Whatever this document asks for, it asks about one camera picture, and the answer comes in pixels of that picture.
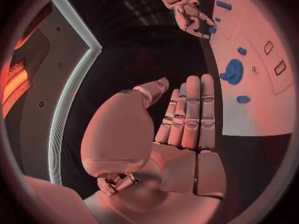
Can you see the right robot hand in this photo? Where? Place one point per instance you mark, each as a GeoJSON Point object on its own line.
{"type": "Point", "coordinates": [190, 19]}

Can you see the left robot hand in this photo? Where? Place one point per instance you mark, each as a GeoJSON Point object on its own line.
{"type": "Point", "coordinates": [144, 171]}

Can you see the blue plug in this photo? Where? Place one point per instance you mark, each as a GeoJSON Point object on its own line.
{"type": "Point", "coordinates": [212, 30]}

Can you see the white task board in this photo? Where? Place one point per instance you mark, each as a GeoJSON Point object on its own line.
{"type": "Point", "coordinates": [259, 97]}

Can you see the small blue peg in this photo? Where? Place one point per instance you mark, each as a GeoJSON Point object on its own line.
{"type": "Point", "coordinates": [217, 19]}

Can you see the blue long cylinder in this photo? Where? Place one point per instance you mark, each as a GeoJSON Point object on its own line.
{"type": "Point", "coordinates": [224, 5]}

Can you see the blue gear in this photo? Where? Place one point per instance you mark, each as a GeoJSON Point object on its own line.
{"type": "Point", "coordinates": [234, 71]}

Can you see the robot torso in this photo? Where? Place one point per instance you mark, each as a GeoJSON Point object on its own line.
{"type": "Point", "coordinates": [46, 78]}

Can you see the glowing light bar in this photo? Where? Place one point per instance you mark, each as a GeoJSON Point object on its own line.
{"type": "Point", "coordinates": [16, 84]}

